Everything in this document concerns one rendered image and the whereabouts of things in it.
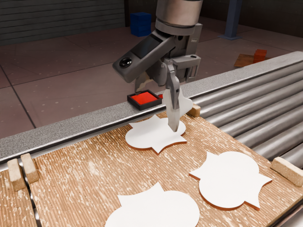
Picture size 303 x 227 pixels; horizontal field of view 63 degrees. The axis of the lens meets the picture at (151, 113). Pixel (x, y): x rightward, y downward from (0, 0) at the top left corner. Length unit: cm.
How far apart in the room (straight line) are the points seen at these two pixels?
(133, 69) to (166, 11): 11
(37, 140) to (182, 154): 34
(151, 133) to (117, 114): 16
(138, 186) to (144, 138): 13
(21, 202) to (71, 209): 9
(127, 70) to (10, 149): 34
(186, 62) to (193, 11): 9
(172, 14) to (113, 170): 30
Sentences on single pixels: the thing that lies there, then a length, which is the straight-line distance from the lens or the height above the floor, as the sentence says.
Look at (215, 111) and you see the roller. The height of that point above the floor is 91.
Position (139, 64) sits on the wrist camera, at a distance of 43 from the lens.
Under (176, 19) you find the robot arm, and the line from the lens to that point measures 43.
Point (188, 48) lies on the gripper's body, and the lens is 49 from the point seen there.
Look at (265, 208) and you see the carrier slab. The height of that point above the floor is 94.
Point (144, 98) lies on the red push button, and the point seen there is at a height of 93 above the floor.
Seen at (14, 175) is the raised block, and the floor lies 96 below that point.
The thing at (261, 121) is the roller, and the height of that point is 91.
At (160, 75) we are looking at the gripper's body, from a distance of 47.
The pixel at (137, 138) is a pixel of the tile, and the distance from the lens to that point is 54.
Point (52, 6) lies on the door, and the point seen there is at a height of 55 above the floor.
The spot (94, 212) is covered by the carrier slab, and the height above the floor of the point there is 94.
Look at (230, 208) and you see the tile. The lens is 43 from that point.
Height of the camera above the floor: 127
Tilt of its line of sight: 32 degrees down
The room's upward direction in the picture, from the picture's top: straight up
